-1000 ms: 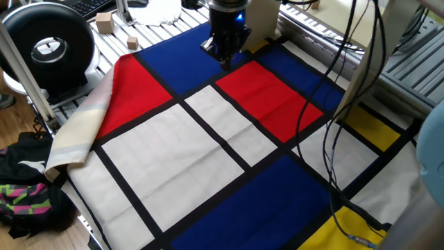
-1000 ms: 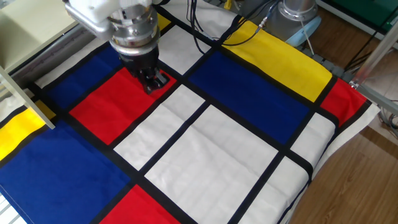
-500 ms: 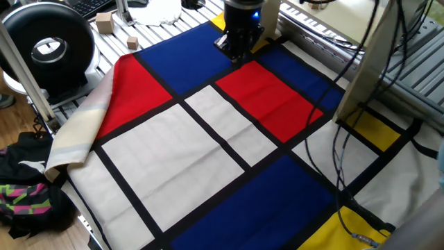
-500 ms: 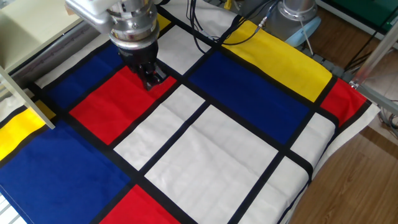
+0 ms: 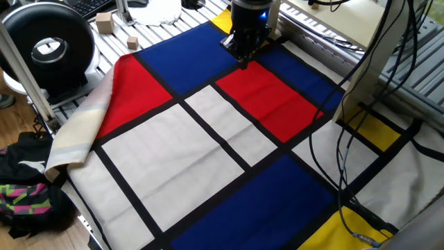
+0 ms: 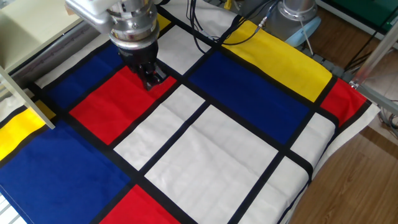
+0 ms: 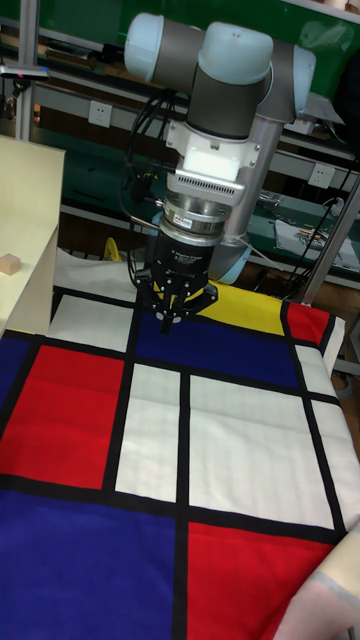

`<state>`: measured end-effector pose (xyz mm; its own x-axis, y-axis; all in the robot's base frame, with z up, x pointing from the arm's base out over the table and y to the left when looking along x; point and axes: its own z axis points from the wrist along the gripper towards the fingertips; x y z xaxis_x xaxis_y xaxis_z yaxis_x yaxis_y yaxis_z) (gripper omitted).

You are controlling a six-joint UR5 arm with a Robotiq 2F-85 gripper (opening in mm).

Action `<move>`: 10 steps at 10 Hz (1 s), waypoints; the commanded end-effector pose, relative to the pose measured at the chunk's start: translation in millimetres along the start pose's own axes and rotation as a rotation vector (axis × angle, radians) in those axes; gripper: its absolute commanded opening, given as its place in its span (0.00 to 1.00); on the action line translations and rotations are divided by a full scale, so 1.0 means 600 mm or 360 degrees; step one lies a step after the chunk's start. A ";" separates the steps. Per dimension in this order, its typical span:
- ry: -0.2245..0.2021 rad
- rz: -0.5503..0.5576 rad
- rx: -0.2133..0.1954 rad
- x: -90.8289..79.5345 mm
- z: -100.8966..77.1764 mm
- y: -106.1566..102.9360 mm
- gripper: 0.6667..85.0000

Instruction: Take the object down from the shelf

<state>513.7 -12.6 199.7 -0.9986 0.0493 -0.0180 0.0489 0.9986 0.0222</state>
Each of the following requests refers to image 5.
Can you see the grey ribbed metal platform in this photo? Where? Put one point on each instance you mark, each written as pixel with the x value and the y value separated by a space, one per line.
pixel 426 80

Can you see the short aluminium bracket post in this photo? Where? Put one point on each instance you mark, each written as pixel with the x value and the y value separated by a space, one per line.
pixel 124 14

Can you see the Mondrian colour block tablecloth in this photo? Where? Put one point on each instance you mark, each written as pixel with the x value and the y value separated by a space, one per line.
pixel 173 163

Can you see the white crumpled cloth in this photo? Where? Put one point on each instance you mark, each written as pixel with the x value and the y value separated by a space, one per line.
pixel 156 12

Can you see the aluminium frame bar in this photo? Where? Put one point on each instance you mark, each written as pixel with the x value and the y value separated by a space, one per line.
pixel 24 76

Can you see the black computer keyboard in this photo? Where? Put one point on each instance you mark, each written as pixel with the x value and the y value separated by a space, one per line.
pixel 88 7

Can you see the black round object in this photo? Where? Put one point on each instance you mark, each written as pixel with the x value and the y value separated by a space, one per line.
pixel 192 3

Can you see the black pink green backpack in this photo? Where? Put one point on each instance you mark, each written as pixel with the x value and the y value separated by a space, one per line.
pixel 27 205

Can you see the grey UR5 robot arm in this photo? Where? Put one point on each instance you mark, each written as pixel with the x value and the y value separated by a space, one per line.
pixel 416 229

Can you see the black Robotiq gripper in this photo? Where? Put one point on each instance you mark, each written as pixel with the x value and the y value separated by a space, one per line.
pixel 249 15

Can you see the grey shoe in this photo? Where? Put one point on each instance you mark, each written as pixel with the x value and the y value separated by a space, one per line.
pixel 6 101

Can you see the large wooden cube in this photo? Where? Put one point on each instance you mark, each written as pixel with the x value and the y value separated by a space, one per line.
pixel 104 23

